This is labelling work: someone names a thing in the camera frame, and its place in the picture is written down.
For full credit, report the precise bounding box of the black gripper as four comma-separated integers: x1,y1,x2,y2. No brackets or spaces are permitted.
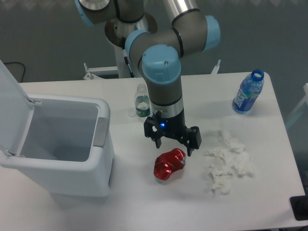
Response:
143,109,201,156

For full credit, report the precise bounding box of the crushed red can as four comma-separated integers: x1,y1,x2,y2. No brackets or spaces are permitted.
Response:
154,148,186,181

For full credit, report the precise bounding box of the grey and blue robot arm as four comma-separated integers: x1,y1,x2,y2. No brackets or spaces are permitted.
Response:
75,0,221,155

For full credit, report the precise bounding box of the clear plastic bottle green label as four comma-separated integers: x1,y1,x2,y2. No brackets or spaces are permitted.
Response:
135,84,150,117

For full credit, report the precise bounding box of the white bottle cap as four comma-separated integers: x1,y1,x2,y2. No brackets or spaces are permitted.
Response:
128,111,136,117

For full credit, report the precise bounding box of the crumpled white tissue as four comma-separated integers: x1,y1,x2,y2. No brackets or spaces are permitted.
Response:
204,129,254,195

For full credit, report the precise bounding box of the blue plastic water bottle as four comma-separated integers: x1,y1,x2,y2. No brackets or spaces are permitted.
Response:
232,69,264,114

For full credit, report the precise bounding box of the white trash bin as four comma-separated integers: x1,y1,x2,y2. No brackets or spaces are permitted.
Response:
0,64,115,197

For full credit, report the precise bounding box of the black device at table edge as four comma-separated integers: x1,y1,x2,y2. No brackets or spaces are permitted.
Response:
290,195,308,221

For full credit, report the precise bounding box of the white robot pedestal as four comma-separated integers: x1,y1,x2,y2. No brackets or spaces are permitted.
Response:
104,13,158,79

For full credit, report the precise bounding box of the white metal base frame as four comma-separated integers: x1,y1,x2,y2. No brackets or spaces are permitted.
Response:
83,59,222,80

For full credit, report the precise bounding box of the black cable on floor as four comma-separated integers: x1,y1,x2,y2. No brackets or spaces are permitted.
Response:
3,62,26,82

